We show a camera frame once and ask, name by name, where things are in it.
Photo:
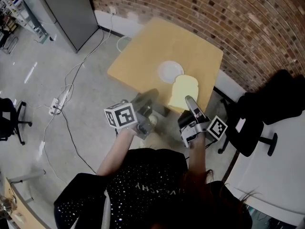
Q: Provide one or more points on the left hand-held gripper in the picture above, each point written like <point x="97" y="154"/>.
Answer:
<point x="121" y="116"/>

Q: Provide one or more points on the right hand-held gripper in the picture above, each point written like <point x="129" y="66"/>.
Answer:
<point x="215" y="128"/>

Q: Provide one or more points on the pale yellow bread slice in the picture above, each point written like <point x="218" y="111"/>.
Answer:
<point x="182" y="89"/>

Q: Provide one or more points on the white round plate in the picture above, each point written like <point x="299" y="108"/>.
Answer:
<point x="168" y="70"/>

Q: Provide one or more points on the person's right forearm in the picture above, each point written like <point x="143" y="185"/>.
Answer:
<point x="197" y="154"/>

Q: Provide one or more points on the person's left forearm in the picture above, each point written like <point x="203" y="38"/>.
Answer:
<point x="116" y="151"/>

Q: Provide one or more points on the person's white shoe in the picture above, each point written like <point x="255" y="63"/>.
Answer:
<point x="153" y="120"/>

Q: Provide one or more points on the person's beige trousers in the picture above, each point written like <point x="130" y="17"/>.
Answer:
<point x="157" y="139"/>

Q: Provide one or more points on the white flat rectangular object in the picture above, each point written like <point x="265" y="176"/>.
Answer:
<point x="240" y="125"/>

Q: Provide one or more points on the white waste basket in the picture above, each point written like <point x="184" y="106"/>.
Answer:
<point x="124" y="43"/>

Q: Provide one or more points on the black office chair with jacket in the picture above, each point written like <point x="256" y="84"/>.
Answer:
<point x="247" y="132"/>

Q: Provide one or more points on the black jacket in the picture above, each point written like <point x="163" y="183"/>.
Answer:
<point x="278" y="96"/>

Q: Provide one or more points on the white power strip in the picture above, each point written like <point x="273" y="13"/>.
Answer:
<point x="54" y="106"/>

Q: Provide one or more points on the person's black sparkly shirt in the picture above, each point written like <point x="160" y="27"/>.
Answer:
<point x="133" y="190"/>

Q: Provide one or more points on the large gray metal cabinet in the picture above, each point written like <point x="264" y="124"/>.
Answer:
<point x="69" y="13"/>

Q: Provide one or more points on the white shelf rack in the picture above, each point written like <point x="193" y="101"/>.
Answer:
<point x="16" y="15"/>

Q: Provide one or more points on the light wooden desk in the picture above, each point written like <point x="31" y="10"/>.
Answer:
<point x="19" y="209"/>

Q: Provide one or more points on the wooden table with black pedestal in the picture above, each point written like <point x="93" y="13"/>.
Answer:
<point x="155" y="46"/>

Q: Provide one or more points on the white wall outlet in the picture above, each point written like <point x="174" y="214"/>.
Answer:
<point x="113" y="9"/>

